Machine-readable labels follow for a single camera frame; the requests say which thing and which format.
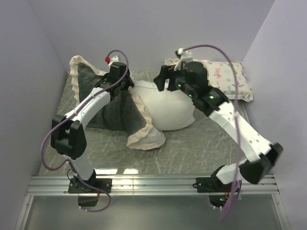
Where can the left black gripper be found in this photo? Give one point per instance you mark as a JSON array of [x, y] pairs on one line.
[[130, 83]]

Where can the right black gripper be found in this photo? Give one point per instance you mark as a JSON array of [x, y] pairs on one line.
[[166, 72]]

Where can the white pillow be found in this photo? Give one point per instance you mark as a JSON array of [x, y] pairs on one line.
[[162, 111]]

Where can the grey pillowcase with cream trim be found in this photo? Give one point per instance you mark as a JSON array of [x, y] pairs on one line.
[[126, 112]]

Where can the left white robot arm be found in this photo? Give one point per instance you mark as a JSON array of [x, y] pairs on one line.
[[68, 137]]

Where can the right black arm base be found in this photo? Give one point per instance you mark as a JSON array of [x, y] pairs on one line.
[[219, 193]]

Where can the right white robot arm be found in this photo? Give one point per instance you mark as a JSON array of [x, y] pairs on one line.
[[260, 154]]

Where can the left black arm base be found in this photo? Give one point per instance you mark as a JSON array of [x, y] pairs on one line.
[[89, 191]]

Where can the floral print pillow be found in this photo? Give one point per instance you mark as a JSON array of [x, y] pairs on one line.
[[229, 78]]

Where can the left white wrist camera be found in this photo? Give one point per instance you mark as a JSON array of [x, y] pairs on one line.
[[111, 60]]

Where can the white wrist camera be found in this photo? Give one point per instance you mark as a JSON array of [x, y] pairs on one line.
[[183, 58], [111, 60]]

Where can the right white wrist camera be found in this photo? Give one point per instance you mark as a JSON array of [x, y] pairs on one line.
[[183, 58]]

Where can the aluminium mounting rail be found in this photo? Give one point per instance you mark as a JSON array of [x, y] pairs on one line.
[[153, 190]]

